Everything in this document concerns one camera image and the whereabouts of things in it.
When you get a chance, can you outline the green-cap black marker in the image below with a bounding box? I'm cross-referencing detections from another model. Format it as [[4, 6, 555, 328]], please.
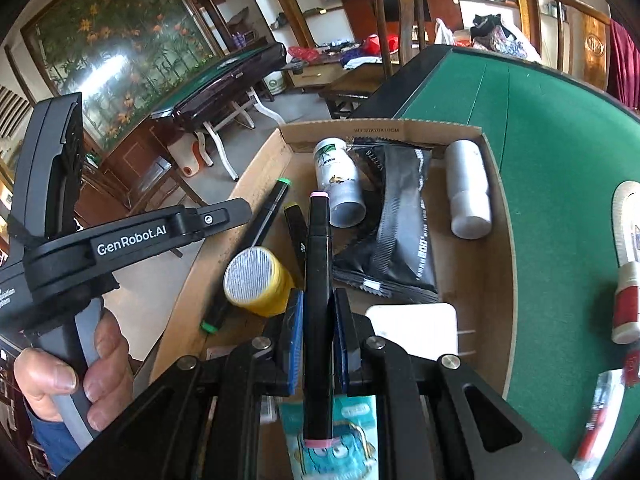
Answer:
[[200, 177, 292, 335]]

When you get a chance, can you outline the white tube with red label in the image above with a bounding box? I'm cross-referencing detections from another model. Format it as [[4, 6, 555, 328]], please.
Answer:
[[611, 262, 640, 345]]

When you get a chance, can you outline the white bottle with green label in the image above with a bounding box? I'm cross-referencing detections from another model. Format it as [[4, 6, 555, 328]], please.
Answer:
[[313, 137, 367, 228]]

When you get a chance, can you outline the floral cloth pile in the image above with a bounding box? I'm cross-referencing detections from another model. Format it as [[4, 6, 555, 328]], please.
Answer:
[[470, 25, 543, 63]]

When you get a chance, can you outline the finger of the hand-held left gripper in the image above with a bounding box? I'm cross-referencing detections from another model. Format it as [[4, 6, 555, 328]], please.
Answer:
[[170, 197, 253, 248]]

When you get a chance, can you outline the yellow jar with white lid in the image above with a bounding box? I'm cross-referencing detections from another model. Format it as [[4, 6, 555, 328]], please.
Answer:
[[223, 246, 296, 317]]

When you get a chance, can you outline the clear packet with red item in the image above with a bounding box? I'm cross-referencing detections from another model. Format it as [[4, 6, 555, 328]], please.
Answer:
[[570, 367, 626, 480]]

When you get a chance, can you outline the round-back wooden chair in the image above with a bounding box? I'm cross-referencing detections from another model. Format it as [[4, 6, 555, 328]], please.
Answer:
[[546, 0, 613, 93]]

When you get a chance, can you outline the cardboard box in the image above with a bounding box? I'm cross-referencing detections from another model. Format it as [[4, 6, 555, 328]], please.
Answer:
[[150, 119, 517, 480]]

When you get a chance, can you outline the yellow-cap black marker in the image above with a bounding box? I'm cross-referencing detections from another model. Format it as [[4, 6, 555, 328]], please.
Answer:
[[283, 201, 308, 291]]

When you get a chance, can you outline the tall wooden chair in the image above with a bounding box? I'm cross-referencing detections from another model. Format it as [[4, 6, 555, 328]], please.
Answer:
[[320, 0, 431, 118]]

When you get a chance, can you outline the black bag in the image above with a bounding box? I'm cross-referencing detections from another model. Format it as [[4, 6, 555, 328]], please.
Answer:
[[472, 12, 506, 41]]

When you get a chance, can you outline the brown wooden side chair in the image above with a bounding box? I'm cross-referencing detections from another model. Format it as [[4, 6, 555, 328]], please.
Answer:
[[75, 125, 208, 233]]

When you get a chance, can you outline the white carton box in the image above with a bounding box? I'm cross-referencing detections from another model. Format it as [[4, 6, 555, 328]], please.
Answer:
[[365, 302, 459, 361]]

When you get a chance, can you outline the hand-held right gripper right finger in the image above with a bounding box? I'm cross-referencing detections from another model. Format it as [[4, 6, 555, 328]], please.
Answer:
[[332, 287, 581, 480]]

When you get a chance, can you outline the white plastic bag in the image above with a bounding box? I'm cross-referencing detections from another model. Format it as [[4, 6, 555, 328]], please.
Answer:
[[434, 17, 457, 47]]

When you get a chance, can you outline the red bag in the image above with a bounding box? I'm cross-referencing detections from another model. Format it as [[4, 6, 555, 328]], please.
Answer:
[[366, 34, 401, 57]]

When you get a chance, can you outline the person's left hand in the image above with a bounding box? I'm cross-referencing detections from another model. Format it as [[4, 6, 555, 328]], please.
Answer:
[[12, 307, 135, 433]]

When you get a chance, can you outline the plain white bottle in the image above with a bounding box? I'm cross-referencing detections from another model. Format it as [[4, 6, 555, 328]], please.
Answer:
[[445, 140, 493, 240]]

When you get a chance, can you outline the dark mahjong table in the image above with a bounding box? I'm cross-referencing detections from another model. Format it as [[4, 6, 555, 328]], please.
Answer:
[[149, 41, 288, 182]]

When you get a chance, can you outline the blue cartoon packet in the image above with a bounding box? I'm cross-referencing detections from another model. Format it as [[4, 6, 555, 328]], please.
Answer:
[[277, 394, 378, 480]]

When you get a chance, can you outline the round table centre plate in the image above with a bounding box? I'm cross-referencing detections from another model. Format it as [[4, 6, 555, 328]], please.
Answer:
[[612, 180, 640, 266]]

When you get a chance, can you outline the pink-cap black marker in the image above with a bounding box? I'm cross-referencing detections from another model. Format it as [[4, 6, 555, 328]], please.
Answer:
[[302, 191, 335, 448]]

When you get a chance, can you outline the low wooden cabinet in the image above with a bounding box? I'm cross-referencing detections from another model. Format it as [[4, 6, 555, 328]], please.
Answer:
[[287, 52, 381, 93]]

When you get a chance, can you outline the black foil pouch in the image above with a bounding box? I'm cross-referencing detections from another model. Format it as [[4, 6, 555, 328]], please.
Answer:
[[332, 142, 440, 305]]

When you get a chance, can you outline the wooden pillar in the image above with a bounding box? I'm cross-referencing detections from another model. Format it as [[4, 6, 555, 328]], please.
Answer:
[[257, 0, 321, 46], [510, 0, 543, 56]]

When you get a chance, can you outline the white orange plastic jug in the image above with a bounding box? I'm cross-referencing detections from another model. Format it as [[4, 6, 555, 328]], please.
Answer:
[[170, 139, 203, 177]]

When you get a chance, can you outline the floral wall painting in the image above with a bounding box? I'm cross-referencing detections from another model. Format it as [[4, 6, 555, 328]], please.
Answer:
[[21, 0, 228, 157]]

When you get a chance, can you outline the red cloth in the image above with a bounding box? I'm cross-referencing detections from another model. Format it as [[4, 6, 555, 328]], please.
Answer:
[[609, 20, 640, 111]]

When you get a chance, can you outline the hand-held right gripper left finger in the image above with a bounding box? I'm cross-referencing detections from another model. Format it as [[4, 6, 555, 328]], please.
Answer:
[[65, 287, 306, 480]]

